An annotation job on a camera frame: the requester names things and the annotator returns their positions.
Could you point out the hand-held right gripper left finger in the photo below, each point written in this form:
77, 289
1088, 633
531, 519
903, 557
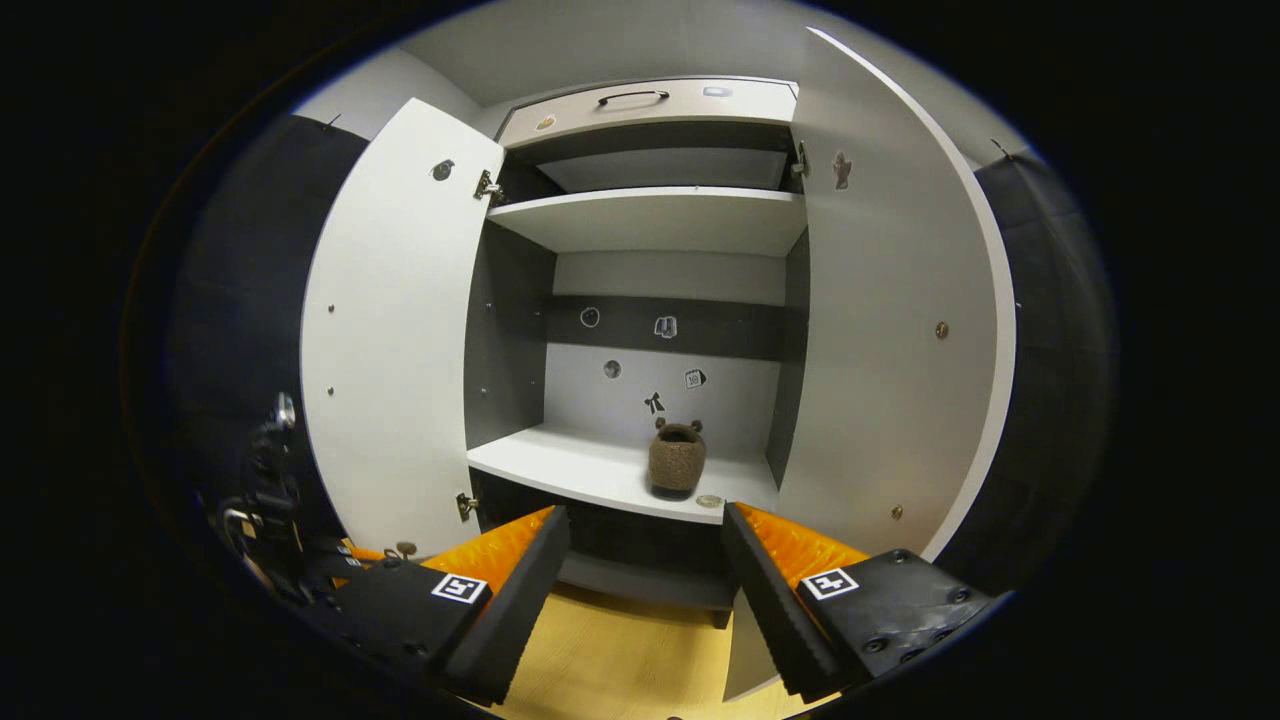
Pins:
515, 620

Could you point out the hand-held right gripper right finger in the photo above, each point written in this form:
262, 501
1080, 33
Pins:
770, 620

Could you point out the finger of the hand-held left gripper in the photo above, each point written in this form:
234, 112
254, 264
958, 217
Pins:
350, 565

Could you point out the brown fuzzy shoe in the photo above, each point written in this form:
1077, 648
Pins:
677, 465

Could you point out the grey shoe cabinet door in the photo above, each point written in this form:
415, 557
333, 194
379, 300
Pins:
880, 350
390, 350

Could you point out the white cabinet shelf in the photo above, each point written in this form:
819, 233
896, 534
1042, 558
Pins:
650, 220
560, 465

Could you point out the grey cabinet drawer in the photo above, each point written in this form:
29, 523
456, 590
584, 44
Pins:
650, 125

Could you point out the black backdrop cloth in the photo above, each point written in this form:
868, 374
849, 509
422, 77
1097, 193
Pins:
250, 300

